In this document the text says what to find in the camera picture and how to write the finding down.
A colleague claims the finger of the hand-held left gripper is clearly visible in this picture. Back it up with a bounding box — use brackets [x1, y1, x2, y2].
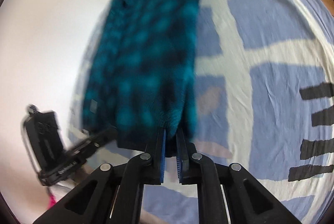
[66, 127, 118, 162]

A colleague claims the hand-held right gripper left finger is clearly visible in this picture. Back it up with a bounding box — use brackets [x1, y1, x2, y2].
[33, 127, 167, 224]

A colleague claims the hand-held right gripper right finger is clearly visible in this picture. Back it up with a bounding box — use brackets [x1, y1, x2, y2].
[175, 128, 303, 224]

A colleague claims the teal plaid fleece jacket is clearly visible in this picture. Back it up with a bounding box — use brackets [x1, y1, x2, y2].
[78, 0, 205, 157]

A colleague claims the bed with blue checked sheet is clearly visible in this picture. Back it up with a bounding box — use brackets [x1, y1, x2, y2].
[68, 0, 334, 224]

